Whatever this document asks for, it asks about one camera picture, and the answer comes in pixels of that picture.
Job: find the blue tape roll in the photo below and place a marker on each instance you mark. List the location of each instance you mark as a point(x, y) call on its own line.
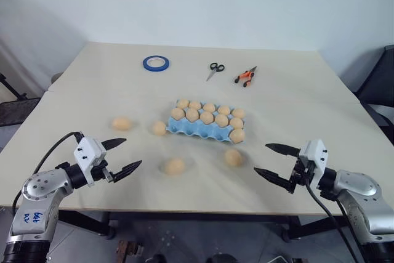
point(145, 63)

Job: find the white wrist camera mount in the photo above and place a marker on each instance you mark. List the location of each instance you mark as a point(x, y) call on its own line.
point(314, 155)
point(87, 152)

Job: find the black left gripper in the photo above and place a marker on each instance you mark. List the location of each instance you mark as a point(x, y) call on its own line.
point(100, 172)

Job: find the black metal stand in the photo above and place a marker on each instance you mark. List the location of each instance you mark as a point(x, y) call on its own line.
point(18, 106)

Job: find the black chair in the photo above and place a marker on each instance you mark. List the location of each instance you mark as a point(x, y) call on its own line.
point(378, 84)

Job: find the brown rusty block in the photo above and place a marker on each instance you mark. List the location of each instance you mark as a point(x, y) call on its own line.
point(129, 249)

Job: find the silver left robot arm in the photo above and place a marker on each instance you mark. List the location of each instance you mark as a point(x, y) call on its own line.
point(40, 192)

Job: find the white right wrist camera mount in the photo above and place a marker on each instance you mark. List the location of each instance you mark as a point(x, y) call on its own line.
point(314, 155)

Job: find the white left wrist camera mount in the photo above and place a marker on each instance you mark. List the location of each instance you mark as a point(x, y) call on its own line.
point(87, 152)

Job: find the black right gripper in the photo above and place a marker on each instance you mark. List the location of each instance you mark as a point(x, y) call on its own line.
point(300, 172)

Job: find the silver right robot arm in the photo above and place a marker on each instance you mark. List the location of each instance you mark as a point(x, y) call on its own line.
point(360, 195)

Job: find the black table frame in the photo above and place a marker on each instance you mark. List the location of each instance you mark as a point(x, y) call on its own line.
point(191, 217)

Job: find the beige egg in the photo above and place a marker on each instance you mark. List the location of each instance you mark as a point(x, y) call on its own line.
point(122, 123)
point(174, 166)
point(194, 105)
point(209, 107)
point(233, 157)
point(237, 136)
point(192, 115)
point(236, 123)
point(207, 117)
point(238, 113)
point(177, 113)
point(159, 128)
point(221, 120)
point(183, 103)
point(224, 110)

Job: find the blue egg tray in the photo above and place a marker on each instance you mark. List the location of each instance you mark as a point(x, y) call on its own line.
point(197, 132)

